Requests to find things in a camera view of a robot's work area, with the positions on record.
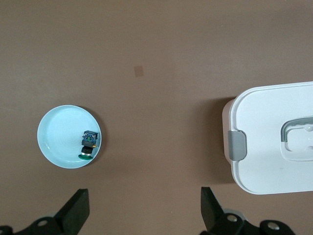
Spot white lidded storage box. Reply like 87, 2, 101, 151
222, 81, 313, 196

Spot small blue black object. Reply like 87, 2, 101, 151
78, 130, 99, 160

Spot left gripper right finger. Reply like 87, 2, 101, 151
199, 187, 294, 235

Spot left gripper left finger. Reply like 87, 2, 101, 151
0, 188, 90, 235

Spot light blue round plate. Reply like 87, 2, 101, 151
37, 105, 104, 169

